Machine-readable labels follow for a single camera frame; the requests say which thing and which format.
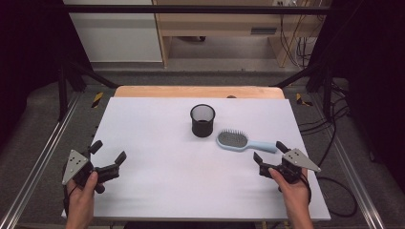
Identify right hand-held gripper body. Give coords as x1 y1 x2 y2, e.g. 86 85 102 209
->
259 148 322 185

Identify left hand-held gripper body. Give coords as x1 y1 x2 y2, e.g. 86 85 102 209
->
61 149 121 195

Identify light blue hairbrush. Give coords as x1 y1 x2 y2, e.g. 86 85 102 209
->
216 129 279 155

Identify black mesh cup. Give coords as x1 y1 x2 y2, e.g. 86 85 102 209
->
189 103 217 138

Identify person's left hand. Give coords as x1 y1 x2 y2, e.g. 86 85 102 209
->
65 171 99 208

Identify person's right hand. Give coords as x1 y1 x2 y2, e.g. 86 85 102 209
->
268 167 312 208

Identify yellow black tape marker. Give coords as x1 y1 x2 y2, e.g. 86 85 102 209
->
295 93 314 108
91 92 105 109

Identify black metal stand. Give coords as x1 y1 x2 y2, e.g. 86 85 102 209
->
56 59 120 122
269 60 336 121

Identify wooden table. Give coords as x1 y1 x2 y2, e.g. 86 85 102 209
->
114 85 286 100

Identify white cabinet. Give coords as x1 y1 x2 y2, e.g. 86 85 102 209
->
62 0 163 63

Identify black curtain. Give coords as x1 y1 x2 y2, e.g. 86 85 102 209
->
0 0 95 151
309 0 405 185

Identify light wooden desk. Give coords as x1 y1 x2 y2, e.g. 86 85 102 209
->
152 0 332 69

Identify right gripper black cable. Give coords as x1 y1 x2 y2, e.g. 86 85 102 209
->
299 173 313 204

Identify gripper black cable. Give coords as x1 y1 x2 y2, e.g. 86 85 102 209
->
62 183 79 218
299 173 313 204

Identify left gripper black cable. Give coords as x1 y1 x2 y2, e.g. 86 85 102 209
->
62 183 79 218

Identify aluminium rail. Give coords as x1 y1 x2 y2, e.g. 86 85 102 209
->
309 94 387 229
0 93 81 229

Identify bundle of black floor cables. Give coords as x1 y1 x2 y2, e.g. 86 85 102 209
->
298 79 352 168

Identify black looped floor cable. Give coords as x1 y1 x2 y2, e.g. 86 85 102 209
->
314 176 358 219

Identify hanging cables under desk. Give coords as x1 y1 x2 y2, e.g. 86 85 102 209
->
278 13 320 70

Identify black horizontal frame bar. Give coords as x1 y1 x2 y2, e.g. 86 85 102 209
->
61 4 350 15

